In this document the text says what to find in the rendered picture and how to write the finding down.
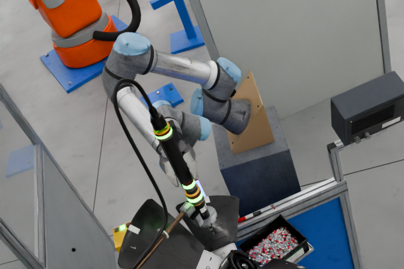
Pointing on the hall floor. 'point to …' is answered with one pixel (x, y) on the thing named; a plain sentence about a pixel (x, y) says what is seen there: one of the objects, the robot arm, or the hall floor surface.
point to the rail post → (350, 230)
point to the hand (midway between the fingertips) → (184, 177)
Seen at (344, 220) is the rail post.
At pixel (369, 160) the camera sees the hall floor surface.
